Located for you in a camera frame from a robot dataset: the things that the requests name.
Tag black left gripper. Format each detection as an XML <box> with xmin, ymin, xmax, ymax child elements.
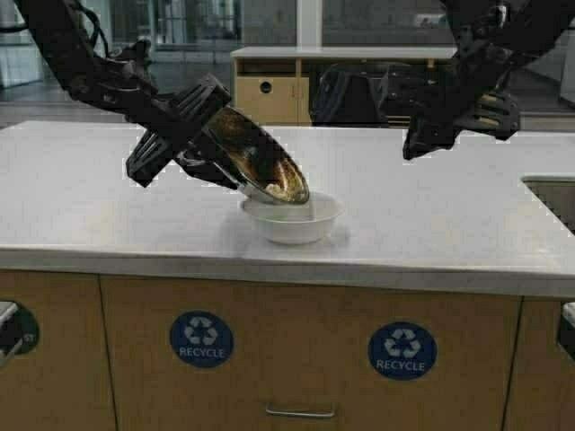
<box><xmin>66</xmin><ymin>40</ymin><xmax>238</xmax><ymax>189</ymax></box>

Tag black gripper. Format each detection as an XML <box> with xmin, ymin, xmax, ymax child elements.
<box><xmin>384</xmin><ymin>48</ymin><xmax>521</xmax><ymax>161</ymax></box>

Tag steel frying pan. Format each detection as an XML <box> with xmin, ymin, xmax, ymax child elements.
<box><xmin>191</xmin><ymin>107</ymin><xmax>310</xmax><ymax>205</ymax></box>

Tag raw grey shrimp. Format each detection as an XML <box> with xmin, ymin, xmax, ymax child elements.
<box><xmin>265</xmin><ymin>183</ymin><xmax>291</xmax><ymax>200</ymax></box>

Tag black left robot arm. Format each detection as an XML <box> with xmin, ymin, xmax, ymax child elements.
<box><xmin>16</xmin><ymin>1</ymin><xmax>520</xmax><ymax>204</ymax></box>

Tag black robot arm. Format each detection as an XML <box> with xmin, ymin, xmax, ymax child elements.
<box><xmin>380</xmin><ymin>1</ymin><xmax>574</xmax><ymax>160</ymax></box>

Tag wooden background shelf unit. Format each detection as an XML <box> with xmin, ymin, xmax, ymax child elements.
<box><xmin>230</xmin><ymin>45</ymin><xmax>456</xmax><ymax>126</ymax></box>

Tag black backpack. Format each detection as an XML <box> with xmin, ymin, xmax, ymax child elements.
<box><xmin>309</xmin><ymin>63</ymin><xmax>389</xmax><ymax>128</ymax></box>

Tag white serving bowl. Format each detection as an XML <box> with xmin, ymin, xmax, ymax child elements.
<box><xmin>240</xmin><ymin>191</ymin><xmax>344</xmax><ymax>245</ymax></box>

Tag left blue recycle sticker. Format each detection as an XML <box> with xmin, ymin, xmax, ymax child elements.
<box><xmin>169</xmin><ymin>310</ymin><xmax>234</xmax><ymax>369</ymax></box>

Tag blue recycle sticker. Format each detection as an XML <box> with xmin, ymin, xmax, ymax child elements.
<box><xmin>367</xmin><ymin>321</ymin><xmax>438</xmax><ymax>382</ymax></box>
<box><xmin>169</xmin><ymin>310</ymin><xmax>234</xmax><ymax>369</ymax></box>

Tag wooden island cabinet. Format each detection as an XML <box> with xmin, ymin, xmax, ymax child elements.
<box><xmin>1</xmin><ymin>271</ymin><xmax>574</xmax><ymax>430</ymax></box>

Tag dark round waste sticker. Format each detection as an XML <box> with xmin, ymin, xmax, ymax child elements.
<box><xmin>17</xmin><ymin>302</ymin><xmax>40</xmax><ymax>355</ymax></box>

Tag right blue recycle sticker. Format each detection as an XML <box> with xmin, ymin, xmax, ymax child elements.
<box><xmin>367</xmin><ymin>321</ymin><xmax>438</xmax><ymax>382</ymax></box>

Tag black object at left edge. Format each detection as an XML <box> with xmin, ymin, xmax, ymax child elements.
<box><xmin>1</xmin><ymin>301</ymin><xmax>25</xmax><ymax>367</ymax></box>

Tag black appliance at right edge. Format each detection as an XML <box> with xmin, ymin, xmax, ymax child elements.
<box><xmin>557</xmin><ymin>302</ymin><xmax>575</xmax><ymax>359</ymax></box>

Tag steel island drawer handle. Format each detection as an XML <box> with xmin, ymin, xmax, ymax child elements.
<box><xmin>264</xmin><ymin>403</ymin><xmax>337</xmax><ymax>420</ymax></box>

